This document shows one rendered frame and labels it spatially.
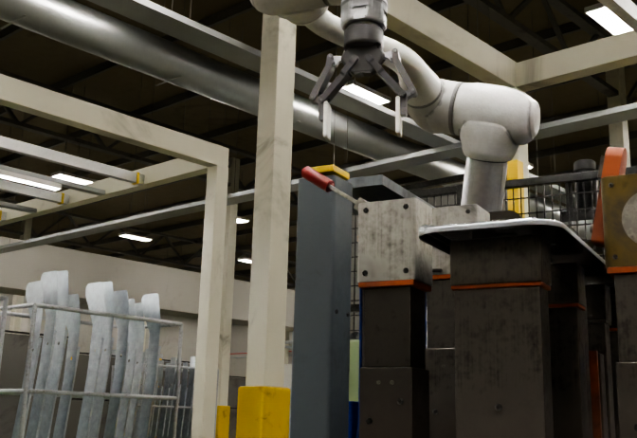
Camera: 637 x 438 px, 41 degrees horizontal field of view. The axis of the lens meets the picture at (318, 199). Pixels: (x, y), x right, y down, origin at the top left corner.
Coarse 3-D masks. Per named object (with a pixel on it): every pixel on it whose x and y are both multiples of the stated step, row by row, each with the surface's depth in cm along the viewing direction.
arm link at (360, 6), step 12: (348, 0) 162; (360, 0) 161; (372, 0) 161; (384, 0) 163; (348, 12) 162; (360, 12) 161; (372, 12) 161; (384, 12) 163; (348, 24) 163; (384, 24) 163
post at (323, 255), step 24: (312, 192) 141; (336, 192) 139; (312, 216) 140; (336, 216) 138; (312, 240) 139; (336, 240) 138; (312, 264) 138; (336, 264) 137; (312, 288) 136; (336, 288) 136; (312, 312) 136; (336, 312) 135; (312, 336) 135; (336, 336) 134; (312, 360) 134; (336, 360) 134; (312, 384) 133; (336, 384) 133; (312, 408) 132; (336, 408) 132; (312, 432) 131; (336, 432) 131
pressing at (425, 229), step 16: (464, 224) 107; (480, 224) 106; (496, 224) 105; (512, 224) 104; (528, 224) 103; (544, 224) 103; (560, 224) 104; (432, 240) 117; (448, 240) 120; (560, 240) 117; (576, 240) 115; (560, 256) 128; (576, 256) 127; (592, 256) 125; (592, 272) 140
